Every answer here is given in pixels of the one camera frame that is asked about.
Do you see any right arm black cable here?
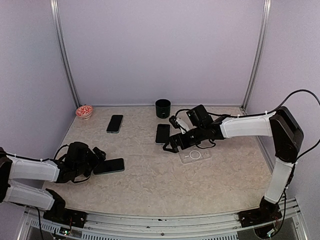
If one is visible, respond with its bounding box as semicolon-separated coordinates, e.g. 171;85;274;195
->
174;89;320;163

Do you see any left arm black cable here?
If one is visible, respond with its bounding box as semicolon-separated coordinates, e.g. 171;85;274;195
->
0;143;91;240

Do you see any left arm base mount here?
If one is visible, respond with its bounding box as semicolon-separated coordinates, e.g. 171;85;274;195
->
43;208;88;229

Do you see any left aluminium frame post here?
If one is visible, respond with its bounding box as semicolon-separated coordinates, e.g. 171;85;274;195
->
50;0;81;108

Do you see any black phone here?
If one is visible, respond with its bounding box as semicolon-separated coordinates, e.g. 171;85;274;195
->
106;114;124;134
155;124;171;145
93;158;125;175

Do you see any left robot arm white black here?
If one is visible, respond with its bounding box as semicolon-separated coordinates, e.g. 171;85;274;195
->
0;141;106;223

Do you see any red white patterned bowl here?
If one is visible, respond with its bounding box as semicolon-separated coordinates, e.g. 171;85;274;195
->
75;105;94;120

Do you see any black phone bottom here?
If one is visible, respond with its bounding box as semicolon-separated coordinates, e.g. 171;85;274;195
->
93;158;125;175

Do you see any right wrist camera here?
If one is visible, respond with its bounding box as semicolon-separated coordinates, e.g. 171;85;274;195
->
169;115;190;134

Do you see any clear phone case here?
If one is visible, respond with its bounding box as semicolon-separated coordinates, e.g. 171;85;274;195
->
178;148;212;164

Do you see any lavender phone case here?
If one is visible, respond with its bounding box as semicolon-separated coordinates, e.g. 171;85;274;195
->
154;123;172;146

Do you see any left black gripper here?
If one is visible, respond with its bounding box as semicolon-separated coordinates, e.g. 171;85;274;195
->
74;146;106;178

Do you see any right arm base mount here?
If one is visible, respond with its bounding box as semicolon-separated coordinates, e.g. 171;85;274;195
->
238;208;283;228

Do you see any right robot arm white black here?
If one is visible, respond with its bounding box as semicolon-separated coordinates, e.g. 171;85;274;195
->
163;104;304;222

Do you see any black phone top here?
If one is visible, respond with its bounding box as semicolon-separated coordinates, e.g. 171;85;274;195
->
155;124;171;145

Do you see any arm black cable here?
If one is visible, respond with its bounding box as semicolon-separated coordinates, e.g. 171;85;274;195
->
0;143;91;240
174;89;320;163

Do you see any right aluminium frame post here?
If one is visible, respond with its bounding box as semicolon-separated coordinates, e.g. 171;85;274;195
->
241;0;272;112

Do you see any front aluminium rail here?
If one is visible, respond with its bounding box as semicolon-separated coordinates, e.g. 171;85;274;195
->
17;198;309;240

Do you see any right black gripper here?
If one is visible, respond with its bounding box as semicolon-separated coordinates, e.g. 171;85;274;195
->
162;124;206;153

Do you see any aluminium frame post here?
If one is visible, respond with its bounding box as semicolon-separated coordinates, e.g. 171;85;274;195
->
241;0;272;112
50;0;81;108

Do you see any dark green mug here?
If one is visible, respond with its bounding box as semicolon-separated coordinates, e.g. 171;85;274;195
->
155;99;171;119

